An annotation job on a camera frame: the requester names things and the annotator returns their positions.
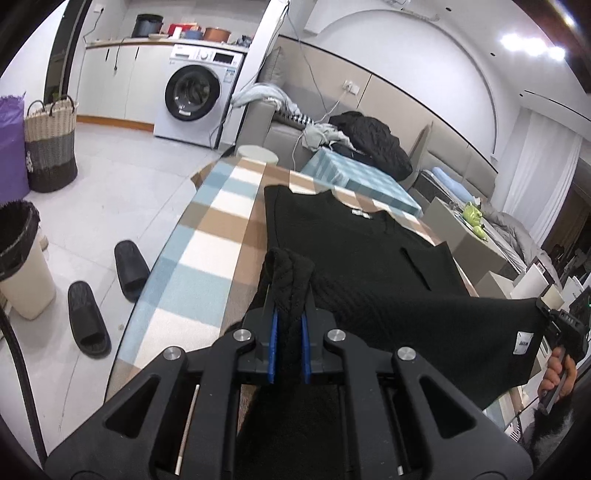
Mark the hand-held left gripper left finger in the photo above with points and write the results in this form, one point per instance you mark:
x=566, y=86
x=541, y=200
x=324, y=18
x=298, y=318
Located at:
x=272, y=350

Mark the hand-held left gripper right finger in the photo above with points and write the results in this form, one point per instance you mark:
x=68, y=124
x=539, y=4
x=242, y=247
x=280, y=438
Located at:
x=305, y=350

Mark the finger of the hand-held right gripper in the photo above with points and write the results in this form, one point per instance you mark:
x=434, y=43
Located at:
x=548, y=313

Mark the black knit sweater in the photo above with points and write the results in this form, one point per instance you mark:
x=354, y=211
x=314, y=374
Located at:
x=369, y=277

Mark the person's right forearm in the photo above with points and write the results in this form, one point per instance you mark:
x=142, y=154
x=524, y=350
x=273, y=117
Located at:
x=547, y=434

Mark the person's right hand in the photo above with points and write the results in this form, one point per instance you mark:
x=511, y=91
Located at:
x=571, y=376

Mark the grey duvet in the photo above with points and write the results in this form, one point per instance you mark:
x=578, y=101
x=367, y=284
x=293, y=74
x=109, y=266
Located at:
x=517, y=240

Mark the checked tablecloth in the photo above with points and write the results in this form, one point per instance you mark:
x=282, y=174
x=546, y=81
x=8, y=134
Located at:
x=203, y=258

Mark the green toy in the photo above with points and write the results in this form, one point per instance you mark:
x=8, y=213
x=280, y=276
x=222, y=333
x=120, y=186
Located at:
x=473, y=217

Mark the beige box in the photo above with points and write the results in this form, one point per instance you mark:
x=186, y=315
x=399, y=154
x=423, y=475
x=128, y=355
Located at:
x=452, y=230

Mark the white curtain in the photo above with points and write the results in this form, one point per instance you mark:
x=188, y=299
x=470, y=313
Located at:
x=540, y=170

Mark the light blue pillow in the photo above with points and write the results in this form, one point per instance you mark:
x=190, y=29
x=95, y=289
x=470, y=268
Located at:
x=452, y=182

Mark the teal checked cloth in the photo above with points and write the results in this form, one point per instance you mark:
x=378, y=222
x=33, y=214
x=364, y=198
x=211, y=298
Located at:
x=360, y=180

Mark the white round stool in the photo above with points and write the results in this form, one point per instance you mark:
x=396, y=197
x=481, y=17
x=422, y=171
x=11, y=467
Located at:
x=256, y=153

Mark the light grey garment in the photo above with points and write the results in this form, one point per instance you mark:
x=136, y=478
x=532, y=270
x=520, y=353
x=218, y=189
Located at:
x=318, y=136

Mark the grey sofa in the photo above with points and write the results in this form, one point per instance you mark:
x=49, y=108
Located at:
x=277, y=134

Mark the black quilted jacket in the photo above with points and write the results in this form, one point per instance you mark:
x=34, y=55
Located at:
x=374, y=138

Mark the white washing machine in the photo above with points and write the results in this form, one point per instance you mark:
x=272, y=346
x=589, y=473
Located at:
x=212, y=134

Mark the white trash bin black liner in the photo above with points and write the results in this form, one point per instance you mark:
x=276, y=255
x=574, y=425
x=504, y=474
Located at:
x=25, y=281

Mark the white blanket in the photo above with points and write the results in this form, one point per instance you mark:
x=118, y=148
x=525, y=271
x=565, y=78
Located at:
x=258, y=94

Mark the woven laundry basket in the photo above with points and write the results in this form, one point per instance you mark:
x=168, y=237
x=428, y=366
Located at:
x=51, y=147

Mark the white kitchen cabinet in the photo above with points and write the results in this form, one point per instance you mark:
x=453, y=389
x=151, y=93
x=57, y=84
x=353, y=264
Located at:
x=124, y=83

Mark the brown pot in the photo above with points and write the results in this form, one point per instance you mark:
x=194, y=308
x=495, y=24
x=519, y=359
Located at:
x=217, y=34

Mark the blue pot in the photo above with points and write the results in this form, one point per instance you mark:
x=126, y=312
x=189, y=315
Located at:
x=191, y=33

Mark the purple bag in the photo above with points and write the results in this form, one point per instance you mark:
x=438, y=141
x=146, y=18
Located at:
x=11, y=147

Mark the red box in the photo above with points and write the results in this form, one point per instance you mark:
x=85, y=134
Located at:
x=176, y=30

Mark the black pot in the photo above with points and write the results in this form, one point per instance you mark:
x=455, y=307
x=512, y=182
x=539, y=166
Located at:
x=147, y=26

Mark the white wall socket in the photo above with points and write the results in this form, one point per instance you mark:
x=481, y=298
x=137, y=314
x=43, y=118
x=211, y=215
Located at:
x=352, y=87

